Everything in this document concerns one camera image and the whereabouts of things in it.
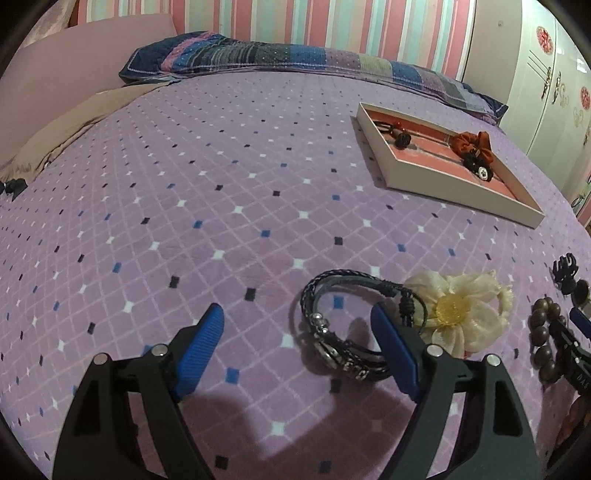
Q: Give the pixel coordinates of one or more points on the right hand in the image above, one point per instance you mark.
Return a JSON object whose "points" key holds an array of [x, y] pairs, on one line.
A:
{"points": [[576, 420]]}

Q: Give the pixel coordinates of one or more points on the black tie with red beads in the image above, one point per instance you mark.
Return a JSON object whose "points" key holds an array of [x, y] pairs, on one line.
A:
{"points": [[400, 137]]}

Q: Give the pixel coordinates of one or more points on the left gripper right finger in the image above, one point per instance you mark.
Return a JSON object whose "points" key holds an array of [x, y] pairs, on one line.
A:
{"points": [[402, 349]]}

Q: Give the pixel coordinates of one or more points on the patchwork striped pillow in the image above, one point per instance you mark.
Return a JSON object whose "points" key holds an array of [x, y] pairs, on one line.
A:
{"points": [[205, 52]]}

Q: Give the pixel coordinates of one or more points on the shallow tray with brick lining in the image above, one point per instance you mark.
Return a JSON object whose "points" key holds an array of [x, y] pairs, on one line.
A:
{"points": [[429, 167]]}

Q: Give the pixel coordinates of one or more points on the small black claw clip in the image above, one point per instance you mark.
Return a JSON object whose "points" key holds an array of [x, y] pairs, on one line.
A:
{"points": [[564, 271]]}

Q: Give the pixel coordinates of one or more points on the purple dotted bedspread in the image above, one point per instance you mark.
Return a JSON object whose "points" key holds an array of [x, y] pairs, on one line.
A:
{"points": [[237, 189]]}

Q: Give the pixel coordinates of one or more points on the white decorated wardrobe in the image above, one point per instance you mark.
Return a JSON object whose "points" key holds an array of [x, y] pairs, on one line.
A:
{"points": [[522, 56]]}

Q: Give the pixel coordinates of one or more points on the pink headboard cushion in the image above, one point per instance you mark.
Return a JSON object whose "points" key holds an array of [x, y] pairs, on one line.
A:
{"points": [[51, 76]]}

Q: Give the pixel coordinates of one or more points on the orange fabric scrunchie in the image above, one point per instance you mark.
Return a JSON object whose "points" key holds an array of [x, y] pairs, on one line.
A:
{"points": [[473, 146]]}

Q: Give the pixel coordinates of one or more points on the small dark cloth item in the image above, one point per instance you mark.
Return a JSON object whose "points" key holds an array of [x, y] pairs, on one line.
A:
{"points": [[13, 187]]}

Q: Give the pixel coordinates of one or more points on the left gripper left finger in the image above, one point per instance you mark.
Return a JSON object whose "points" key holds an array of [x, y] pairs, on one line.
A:
{"points": [[193, 347]]}

